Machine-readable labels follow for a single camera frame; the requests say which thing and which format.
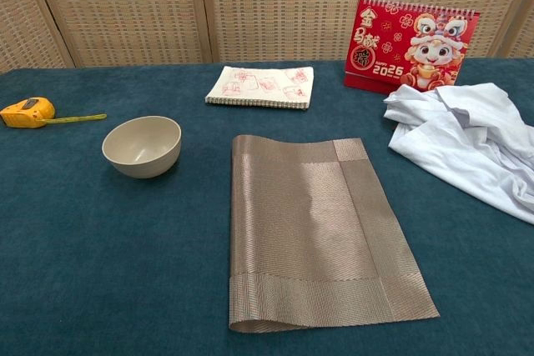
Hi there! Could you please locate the brown woven placemat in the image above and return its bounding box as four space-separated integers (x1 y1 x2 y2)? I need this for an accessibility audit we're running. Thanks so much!
227 134 441 334

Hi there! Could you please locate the white round bowl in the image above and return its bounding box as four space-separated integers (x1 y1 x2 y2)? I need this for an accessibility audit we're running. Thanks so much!
101 115 183 179

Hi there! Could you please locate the crumpled white cloth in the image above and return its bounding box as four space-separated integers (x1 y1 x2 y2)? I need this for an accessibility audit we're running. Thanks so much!
382 83 534 226

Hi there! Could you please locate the yellow tape measure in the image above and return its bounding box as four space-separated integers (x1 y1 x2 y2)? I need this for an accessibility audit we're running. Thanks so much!
0 96 108 129

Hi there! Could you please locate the red desk calendar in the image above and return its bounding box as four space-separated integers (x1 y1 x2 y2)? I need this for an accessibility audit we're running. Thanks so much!
343 0 481 93

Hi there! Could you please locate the spiral notebook with red drawings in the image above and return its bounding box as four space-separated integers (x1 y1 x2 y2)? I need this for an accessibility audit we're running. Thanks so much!
204 65 315 111

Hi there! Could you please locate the woven bamboo folding screen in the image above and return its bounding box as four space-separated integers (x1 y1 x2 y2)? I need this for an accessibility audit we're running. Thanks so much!
0 0 534 74

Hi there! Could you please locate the teal fabric table cover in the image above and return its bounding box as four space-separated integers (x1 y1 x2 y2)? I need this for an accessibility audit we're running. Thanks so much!
0 58 534 356

